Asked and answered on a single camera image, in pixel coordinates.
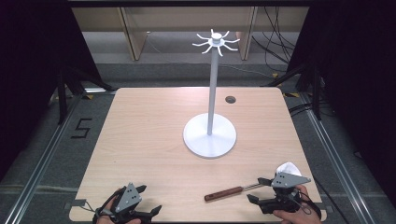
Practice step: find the black floor tape mark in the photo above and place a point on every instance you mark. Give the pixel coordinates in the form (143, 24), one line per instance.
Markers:
(81, 128)

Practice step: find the black metal stand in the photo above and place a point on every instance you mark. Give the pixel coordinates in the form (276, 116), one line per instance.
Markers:
(316, 93)
(61, 99)

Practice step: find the dark curtain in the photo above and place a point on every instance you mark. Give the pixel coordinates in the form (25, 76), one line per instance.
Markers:
(361, 77)
(28, 77)

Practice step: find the yellow black tape marker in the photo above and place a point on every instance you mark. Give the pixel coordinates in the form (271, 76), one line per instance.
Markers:
(275, 75)

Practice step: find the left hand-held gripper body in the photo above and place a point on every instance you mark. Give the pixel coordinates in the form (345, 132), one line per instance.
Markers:
(128, 199)

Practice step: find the aluminium floor rail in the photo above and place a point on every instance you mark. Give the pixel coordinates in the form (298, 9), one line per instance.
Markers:
(337, 161)
(40, 165)

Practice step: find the white hook stand rack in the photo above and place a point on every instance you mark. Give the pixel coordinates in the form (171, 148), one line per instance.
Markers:
(212, 93)

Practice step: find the person's right hand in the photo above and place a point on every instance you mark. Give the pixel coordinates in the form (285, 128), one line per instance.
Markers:
(292, 218)

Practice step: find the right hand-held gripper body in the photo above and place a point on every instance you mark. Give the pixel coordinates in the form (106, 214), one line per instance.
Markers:
(288, 180)

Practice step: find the person's left hand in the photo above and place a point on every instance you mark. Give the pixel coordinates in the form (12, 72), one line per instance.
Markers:
(104, 220)

